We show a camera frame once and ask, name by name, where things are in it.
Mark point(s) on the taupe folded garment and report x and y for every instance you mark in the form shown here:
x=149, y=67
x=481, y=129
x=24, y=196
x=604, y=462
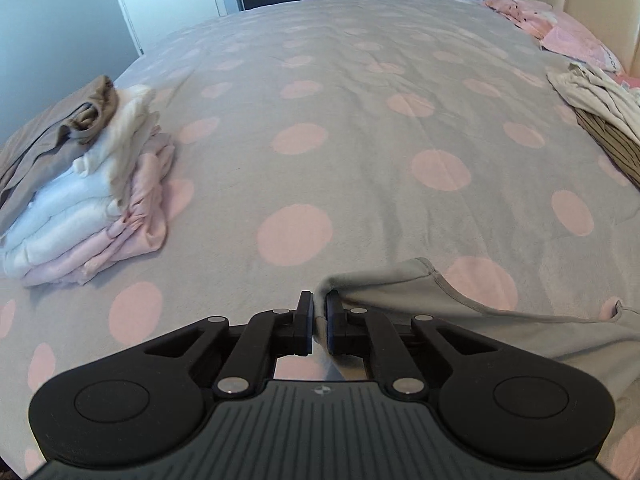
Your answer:
x=45, y=155

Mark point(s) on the pink dotted crumpled cloth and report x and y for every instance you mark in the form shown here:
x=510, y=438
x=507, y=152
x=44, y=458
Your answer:
x=520, y=15

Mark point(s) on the cream folded garment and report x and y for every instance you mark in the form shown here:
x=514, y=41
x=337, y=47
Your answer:
x=132, y=120

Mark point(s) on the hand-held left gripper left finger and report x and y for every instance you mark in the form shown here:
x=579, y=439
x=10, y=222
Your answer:
x=306, y=330

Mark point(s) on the grey pink-dotted bed blanket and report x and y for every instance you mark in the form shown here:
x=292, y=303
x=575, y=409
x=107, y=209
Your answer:
x=350, y=135

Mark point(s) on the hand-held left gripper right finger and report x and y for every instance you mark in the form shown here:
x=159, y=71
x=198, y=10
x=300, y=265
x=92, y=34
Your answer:
x=330, y=330

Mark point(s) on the grey shirt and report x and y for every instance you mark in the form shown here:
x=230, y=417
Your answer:
x=525, y=340

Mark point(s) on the white folded garment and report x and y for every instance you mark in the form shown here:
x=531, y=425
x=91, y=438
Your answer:
x=65, y=210

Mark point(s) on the light pink pillow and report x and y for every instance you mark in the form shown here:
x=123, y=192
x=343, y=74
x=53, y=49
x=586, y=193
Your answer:
x=580, y=45

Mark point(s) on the stack of folded clothes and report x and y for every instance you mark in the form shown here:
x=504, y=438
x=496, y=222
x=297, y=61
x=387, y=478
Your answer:
x=145, y=195

